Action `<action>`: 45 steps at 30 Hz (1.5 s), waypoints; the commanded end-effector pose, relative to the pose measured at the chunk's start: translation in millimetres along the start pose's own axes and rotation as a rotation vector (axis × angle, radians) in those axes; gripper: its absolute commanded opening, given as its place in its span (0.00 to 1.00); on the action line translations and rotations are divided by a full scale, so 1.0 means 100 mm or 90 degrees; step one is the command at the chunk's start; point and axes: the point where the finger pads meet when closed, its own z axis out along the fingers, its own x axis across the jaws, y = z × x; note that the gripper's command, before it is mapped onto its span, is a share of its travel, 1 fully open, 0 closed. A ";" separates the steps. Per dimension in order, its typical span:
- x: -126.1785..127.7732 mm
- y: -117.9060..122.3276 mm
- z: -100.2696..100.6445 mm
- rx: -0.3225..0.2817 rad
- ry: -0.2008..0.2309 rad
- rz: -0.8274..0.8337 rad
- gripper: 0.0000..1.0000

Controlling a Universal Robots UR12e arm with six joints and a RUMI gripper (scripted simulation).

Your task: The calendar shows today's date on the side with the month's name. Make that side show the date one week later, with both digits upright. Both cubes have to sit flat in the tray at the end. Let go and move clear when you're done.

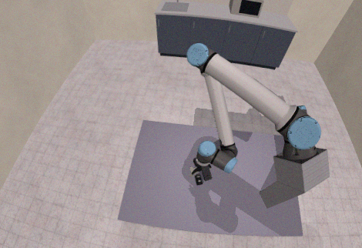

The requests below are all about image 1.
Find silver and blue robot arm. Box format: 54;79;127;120
186;43;321;181

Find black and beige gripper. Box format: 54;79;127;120
189;158;211;177

